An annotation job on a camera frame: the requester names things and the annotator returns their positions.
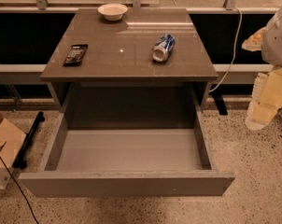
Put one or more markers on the black bar on floor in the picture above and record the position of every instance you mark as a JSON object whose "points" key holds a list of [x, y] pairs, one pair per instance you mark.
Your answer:
{"points": [[20, 161]]}

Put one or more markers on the open grey top drawer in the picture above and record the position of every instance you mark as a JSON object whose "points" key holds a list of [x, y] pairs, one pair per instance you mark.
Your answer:
{"points": [[128, 142]]}

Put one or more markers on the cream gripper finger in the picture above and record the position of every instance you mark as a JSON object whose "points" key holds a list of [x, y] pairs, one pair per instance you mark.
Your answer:
{"points": [[254, 42], [266, 99]]}

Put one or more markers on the grey drawer cabinet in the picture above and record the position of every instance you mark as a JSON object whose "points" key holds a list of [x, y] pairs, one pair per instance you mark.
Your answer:
{"points": [[118, 85]]}

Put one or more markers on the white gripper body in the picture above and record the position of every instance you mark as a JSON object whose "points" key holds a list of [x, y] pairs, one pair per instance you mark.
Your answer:
{"points": [[277, 41]]}

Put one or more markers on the blue crushed soda can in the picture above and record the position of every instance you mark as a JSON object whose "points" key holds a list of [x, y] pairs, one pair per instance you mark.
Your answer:
{"points": [[163, 48]]}

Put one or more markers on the cardboard box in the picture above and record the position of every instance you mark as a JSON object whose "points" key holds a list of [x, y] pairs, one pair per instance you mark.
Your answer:
{"points": [[11, 140]]}

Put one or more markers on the white ceramic bowl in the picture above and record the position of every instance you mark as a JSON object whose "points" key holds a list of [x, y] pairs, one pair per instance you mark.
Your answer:
{"points": [[112, 12]]}

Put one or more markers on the black table leg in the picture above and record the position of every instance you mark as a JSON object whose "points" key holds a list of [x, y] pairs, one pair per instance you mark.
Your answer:
{"points": [[217, 95]]}

